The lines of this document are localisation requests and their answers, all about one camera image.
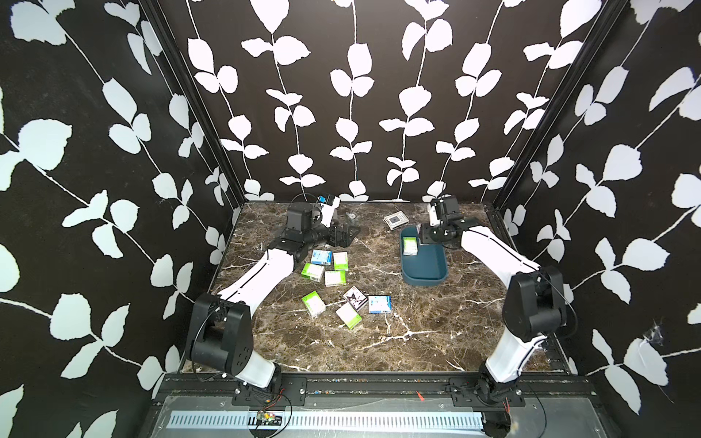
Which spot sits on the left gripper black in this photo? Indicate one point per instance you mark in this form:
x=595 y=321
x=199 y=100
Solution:
x=343 y=241

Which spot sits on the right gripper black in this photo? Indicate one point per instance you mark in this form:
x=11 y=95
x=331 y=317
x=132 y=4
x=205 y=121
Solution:
x=424 y=234

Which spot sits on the green tissue pack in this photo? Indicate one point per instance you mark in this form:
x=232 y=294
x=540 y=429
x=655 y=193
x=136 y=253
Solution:
x=334 y=278
x=410 y=246
x=350 y=317
x=313 y=272
x=314 y=304
x=341 y=261

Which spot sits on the pink Kuromi tissue pack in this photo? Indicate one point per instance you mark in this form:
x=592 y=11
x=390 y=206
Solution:
x=356 y=298

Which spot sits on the blue Cinnamoroll tissue pack front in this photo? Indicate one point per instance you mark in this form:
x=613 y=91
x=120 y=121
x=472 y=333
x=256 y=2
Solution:
x=380 y=305

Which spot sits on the blue cinnamoroll tissue pack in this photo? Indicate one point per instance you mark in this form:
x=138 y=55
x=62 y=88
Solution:
x=380 y=305
x=321 y=257

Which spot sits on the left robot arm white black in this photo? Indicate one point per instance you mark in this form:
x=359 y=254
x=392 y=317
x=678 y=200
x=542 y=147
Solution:
x=220 y=334

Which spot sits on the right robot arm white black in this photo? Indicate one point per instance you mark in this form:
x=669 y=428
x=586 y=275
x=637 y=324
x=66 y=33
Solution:
x=534 y=306

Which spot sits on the teal storage box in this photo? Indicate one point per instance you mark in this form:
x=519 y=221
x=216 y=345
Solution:
x=428 y=268

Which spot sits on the small white square box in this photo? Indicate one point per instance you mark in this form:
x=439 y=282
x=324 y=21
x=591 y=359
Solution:
x=396 y=220

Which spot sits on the green tissue pack back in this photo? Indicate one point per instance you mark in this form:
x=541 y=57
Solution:
x=341 y=261

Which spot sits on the blue Cinnamoroll tissue pack back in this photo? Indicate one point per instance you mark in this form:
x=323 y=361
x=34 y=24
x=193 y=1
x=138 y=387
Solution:
x=321 y=257

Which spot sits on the white perforated strip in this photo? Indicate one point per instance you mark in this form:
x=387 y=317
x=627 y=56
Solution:
x=432 y=422

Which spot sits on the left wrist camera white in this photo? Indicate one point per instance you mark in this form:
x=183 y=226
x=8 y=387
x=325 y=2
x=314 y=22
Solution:
x=328 y=204

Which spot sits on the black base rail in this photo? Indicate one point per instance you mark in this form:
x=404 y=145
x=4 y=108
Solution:
x=461 y=388

